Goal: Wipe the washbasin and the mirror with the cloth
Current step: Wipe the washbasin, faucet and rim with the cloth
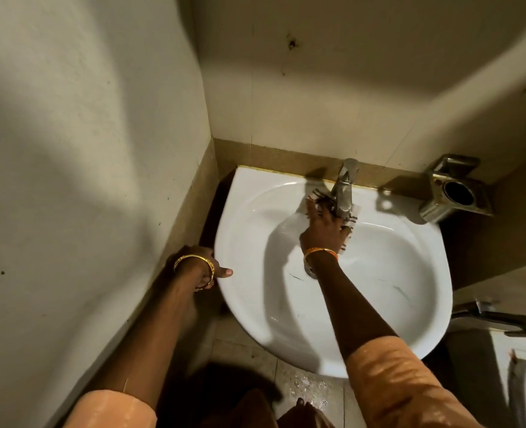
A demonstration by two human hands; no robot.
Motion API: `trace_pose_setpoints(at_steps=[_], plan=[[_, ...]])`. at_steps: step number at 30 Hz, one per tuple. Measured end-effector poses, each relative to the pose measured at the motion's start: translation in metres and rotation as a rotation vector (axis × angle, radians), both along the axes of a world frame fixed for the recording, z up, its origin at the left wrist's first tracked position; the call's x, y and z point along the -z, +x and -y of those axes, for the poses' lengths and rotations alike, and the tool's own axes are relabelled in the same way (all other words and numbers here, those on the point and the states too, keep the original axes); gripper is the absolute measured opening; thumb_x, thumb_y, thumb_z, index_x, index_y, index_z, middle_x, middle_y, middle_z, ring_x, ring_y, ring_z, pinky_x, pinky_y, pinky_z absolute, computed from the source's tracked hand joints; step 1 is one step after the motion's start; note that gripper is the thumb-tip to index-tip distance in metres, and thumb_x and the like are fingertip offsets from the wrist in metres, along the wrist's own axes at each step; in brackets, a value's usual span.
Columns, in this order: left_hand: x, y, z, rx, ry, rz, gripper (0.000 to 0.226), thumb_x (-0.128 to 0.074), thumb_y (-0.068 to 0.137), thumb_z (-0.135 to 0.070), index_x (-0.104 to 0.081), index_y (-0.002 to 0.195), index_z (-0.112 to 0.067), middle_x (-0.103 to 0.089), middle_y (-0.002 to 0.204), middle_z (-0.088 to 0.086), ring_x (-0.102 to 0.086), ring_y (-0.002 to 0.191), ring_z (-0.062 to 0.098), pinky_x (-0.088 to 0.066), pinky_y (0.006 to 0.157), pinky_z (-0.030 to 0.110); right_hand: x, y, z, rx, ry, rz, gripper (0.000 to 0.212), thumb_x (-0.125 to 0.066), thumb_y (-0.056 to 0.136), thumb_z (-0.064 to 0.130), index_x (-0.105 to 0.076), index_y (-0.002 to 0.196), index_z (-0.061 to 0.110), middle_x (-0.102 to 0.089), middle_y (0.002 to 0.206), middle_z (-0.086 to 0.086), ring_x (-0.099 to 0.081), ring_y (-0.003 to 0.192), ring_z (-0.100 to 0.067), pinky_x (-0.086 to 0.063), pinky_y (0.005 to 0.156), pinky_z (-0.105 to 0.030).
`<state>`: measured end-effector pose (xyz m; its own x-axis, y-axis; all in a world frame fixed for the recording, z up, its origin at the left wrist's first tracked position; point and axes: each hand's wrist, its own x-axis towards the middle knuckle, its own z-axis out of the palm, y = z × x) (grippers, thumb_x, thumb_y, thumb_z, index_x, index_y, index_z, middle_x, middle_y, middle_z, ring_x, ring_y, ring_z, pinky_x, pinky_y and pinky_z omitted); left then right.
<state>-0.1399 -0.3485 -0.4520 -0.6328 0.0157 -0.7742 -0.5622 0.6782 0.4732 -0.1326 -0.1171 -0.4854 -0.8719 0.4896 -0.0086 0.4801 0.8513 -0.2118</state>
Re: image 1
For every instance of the person's left hand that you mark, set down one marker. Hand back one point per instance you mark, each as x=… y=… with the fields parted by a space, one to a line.
x=200 y=262

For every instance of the person's right hand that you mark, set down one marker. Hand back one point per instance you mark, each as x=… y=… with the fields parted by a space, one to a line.
x=325 y=233

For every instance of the checked cleaning cloth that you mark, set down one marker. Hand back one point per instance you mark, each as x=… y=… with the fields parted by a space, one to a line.
x=321 y=201

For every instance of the white ceramic wash basin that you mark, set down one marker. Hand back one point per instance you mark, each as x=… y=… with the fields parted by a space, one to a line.
x=401 y=262

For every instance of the person's left forearm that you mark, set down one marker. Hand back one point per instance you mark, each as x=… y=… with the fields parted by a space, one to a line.
x=156 y=338

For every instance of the steel basin tap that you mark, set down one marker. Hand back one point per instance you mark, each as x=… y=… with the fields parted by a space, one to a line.
x=344 y=191

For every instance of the gold bangle with red stones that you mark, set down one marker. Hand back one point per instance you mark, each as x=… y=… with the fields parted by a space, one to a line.
x=194 y=258

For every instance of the chrome hand sprayer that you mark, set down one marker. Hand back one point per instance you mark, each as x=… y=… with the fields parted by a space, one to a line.
x=503 y=318

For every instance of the steel wall tumbler holder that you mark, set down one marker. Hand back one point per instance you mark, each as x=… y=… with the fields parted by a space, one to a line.
x=456 y=191

